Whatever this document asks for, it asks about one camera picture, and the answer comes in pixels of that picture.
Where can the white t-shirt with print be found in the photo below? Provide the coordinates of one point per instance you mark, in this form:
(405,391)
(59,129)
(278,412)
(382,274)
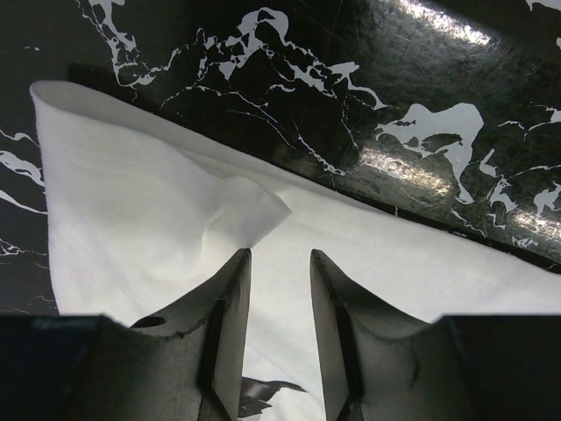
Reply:
(141,211)

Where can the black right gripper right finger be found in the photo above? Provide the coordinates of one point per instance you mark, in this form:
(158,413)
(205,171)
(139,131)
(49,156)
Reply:
(379,363)

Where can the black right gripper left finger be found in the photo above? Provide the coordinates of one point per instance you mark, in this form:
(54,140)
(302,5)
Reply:
(183,362)

